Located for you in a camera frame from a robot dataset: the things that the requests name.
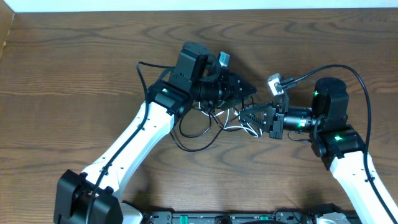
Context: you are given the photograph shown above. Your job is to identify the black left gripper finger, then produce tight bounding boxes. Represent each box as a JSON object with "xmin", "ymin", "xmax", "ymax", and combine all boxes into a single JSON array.
[
  {"xmin": 238, "ymin": 77, "xmax": 257, "ymax": 98},
  {"xmin": 216, "ymin": 96, "xmax": 249, "ymax": 111}
]

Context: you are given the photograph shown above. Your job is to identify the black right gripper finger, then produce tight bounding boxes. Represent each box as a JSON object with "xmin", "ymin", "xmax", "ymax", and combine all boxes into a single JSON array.
[
  {"xmin": 239, "ymin": 104, "xmax": 272, "ymax": 124},
  {"xmin": 246, "ymin": 123, "xmax": 265, "ymax": 134}
]

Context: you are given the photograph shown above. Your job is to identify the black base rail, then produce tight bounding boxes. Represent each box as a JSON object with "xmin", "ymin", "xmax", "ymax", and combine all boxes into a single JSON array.
[{"xmin": 141, "ymin": 203, "xmax": 361, "ymax": 224}]

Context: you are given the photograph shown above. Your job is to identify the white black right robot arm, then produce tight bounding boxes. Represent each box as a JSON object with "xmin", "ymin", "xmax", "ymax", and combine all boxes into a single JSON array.
[{"xmin": 240, "ymin": 77, "xmax": 397, "ymax": 223}]

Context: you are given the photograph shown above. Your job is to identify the white USB cable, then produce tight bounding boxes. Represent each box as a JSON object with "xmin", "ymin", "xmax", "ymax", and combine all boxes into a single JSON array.
[{"xmin": 198, "ymin": 101, "xmax": 262, "ymax": 138}]

